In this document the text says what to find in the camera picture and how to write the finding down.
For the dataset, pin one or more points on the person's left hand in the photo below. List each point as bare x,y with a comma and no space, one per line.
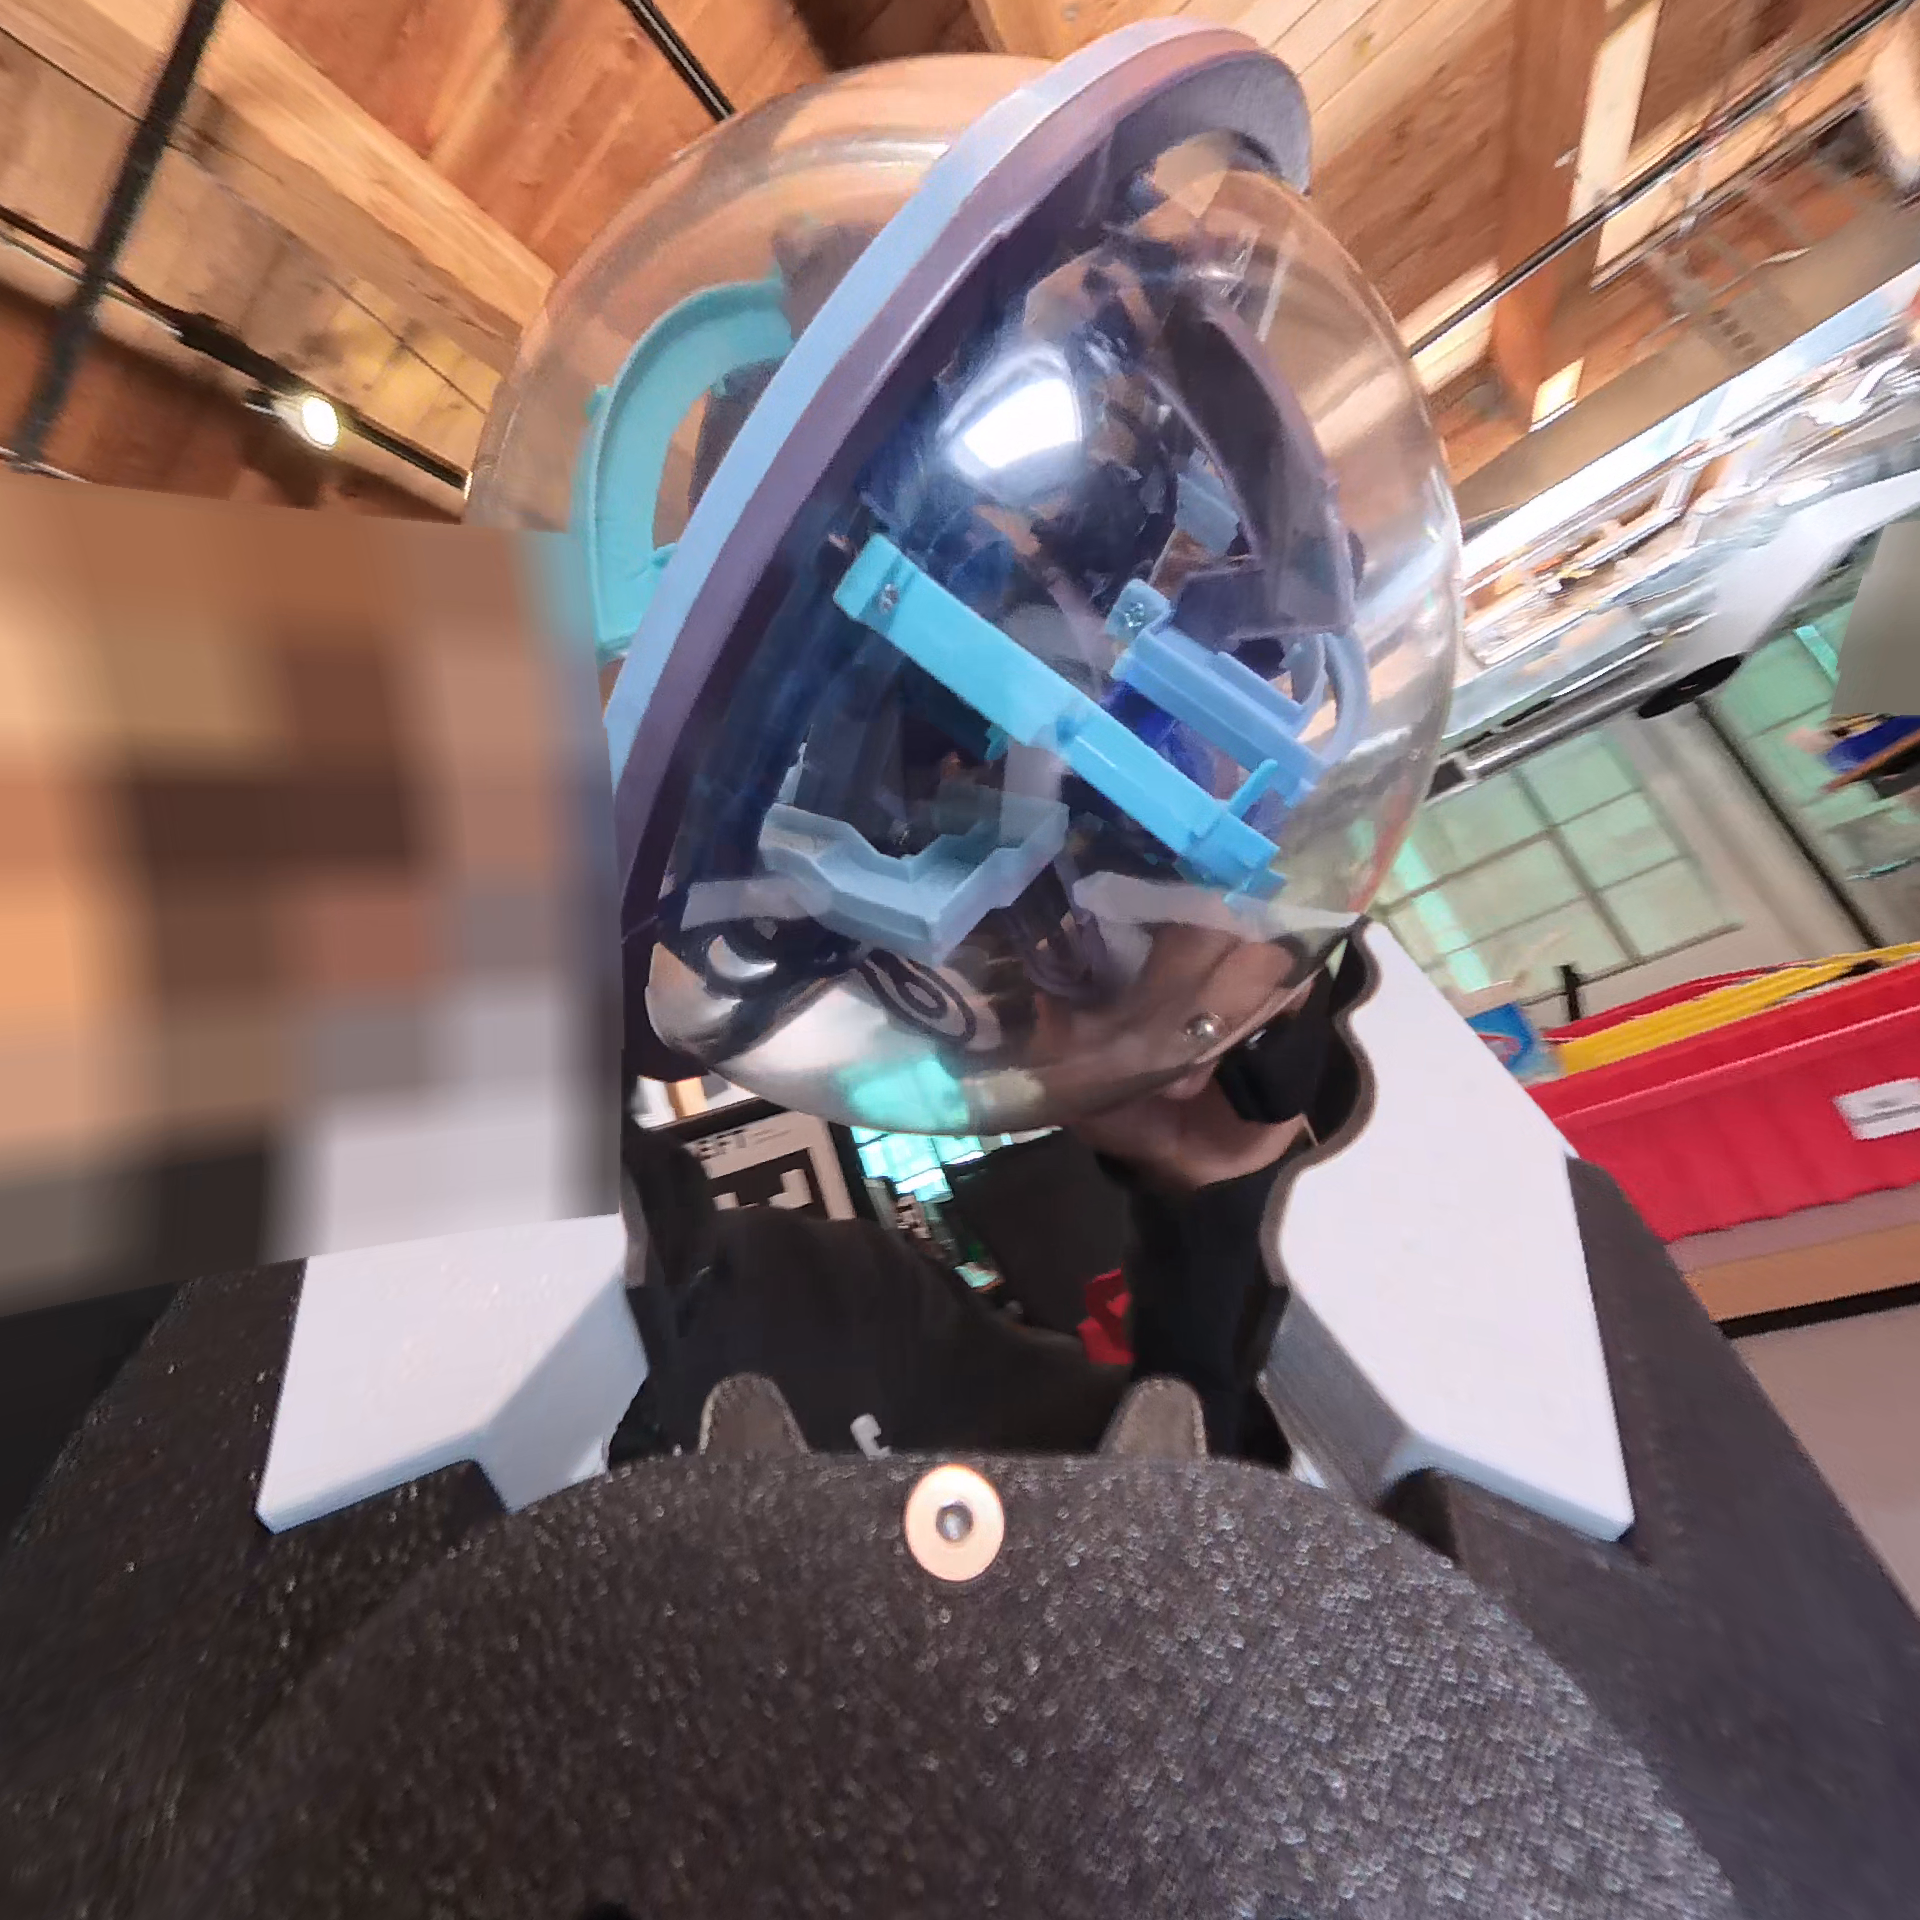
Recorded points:
1170,1132

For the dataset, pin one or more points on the ceiling spot light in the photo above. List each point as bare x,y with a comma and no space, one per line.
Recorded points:
315,421

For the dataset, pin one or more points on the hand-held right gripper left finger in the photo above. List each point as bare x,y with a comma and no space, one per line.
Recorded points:
451,1365

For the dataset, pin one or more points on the red plastic bin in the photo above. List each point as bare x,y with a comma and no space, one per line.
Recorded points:
1725,1110

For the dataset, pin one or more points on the large paned window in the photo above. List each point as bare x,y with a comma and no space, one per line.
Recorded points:
1591,840

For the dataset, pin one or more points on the wooden bench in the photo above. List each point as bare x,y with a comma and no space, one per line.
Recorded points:
1814,1269

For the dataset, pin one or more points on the clear plastic maze ball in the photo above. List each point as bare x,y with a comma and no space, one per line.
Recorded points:
1050,600

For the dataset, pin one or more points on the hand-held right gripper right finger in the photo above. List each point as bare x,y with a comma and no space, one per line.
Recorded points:
1455,1275

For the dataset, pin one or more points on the black ceiling light rail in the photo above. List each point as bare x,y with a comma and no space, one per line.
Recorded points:
91,270

